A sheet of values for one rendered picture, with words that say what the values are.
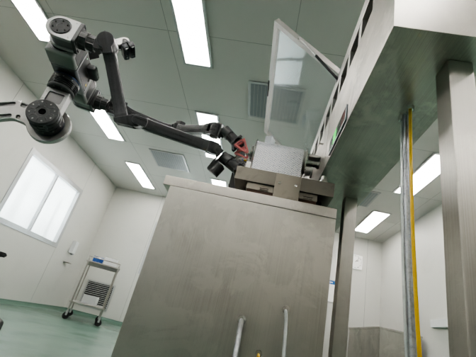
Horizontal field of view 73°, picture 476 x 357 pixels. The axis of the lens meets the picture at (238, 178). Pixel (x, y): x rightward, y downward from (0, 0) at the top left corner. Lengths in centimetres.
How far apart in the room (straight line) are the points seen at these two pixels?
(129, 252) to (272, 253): 650
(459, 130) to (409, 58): 24
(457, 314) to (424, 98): 61
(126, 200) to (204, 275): 689
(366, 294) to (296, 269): 628
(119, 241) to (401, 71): 713
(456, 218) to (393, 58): 44
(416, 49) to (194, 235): 87
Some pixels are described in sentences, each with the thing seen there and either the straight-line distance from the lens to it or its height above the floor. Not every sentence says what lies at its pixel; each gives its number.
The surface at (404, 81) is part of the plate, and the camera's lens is 104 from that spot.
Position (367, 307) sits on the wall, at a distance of 736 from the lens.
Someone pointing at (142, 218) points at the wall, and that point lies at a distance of 767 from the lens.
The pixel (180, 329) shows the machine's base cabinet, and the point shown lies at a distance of 113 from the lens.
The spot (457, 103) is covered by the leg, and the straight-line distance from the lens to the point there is 91.
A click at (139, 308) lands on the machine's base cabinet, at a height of 42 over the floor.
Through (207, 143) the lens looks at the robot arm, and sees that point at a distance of 154.
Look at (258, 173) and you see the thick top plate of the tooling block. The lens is 131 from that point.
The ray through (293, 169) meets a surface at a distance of 156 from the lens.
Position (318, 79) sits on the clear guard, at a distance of 192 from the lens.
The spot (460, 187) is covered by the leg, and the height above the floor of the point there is 78.
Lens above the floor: 43
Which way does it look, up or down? 25 degrees up
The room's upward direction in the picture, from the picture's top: 14 degrees clockwise
